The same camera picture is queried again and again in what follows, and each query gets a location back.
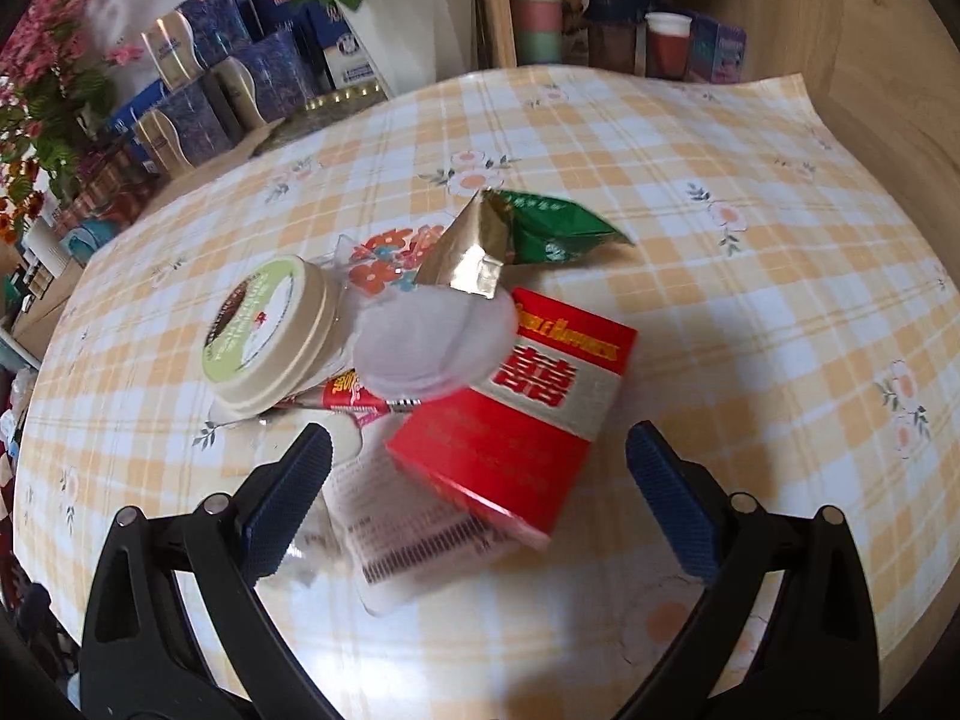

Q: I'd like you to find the green snack packet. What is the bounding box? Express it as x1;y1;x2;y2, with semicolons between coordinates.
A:
495;190;636;267

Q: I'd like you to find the round jar with green lid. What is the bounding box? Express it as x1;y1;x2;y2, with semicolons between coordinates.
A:
201;255;355;415

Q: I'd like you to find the blue box with white emblem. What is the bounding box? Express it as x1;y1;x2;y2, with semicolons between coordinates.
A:
307;4;392;92

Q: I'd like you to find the red stick sachet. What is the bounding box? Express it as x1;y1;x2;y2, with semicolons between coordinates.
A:
292;370;392;415

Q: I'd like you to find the teal round pouch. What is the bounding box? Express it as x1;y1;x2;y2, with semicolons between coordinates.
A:
60;221;115;257

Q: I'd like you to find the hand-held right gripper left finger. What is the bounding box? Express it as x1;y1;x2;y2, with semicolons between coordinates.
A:
79;422;335;720

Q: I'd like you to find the striped planter basket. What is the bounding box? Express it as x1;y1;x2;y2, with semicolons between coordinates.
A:
52;142;162;241

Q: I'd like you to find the small dark blue box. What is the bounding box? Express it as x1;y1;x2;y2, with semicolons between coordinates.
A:
246;0;302;40

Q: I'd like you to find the yellow plaid floral tablecloth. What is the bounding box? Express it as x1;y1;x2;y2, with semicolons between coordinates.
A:
11;67;960;720

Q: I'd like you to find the orange flower bunch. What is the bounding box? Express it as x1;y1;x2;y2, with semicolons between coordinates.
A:
0;157;44;242

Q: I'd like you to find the floral print clear packet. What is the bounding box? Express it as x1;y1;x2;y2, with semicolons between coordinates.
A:
334;225;451;299

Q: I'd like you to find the stack of pastel paper cups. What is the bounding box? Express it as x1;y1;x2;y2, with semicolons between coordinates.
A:
506;0;565;66

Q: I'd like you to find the white printed packet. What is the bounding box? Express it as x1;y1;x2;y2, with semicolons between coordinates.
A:
330;450;518;616

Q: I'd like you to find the wooden shelf unit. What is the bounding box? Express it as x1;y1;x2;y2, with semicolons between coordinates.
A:
472;0;826;85

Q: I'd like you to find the gold foil wrapper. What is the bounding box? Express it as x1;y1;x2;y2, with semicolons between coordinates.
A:
415;190;516;299

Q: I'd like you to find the red cigarette pack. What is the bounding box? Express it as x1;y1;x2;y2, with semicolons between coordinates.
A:
384;286;638;550

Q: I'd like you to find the blue and white flat carton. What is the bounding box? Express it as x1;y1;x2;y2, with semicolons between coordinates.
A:
109;82;175;137

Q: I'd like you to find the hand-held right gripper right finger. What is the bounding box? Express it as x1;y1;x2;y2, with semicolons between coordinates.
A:
626;420;880;720

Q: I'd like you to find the gold and blue gift box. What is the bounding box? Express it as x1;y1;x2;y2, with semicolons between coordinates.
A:
142;0;254;89
214;34;317;130
133;79;235;171

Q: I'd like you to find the gold tray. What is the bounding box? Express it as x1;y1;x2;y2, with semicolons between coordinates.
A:
268;86;392;152

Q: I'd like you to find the pink blossom arrangement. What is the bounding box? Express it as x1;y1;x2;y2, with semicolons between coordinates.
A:
0;0;145;200

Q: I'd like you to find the small blue purple box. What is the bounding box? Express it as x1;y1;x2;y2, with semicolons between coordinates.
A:
686;15;749;85

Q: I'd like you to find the white faceted pot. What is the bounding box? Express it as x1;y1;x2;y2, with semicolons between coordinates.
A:
334;0;482;96

